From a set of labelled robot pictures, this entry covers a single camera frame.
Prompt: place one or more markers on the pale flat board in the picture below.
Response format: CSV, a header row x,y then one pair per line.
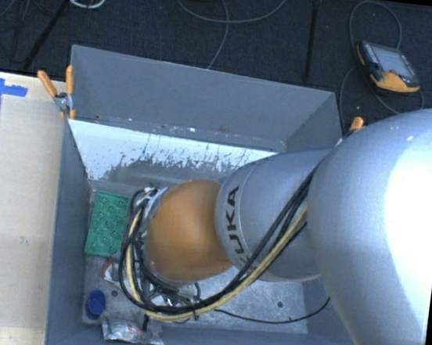
x,y
19,201

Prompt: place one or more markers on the white and red packet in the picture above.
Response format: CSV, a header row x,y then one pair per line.
x,y
110,270

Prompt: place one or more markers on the grey metal bin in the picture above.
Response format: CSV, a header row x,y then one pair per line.
x,y
193,101

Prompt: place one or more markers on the clear plastic packet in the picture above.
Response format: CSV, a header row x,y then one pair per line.
x,y
128,331

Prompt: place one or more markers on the dark green flat block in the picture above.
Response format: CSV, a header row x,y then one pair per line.
x,y
106,224

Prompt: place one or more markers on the blue cup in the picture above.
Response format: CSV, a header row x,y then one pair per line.
x,y
95,304

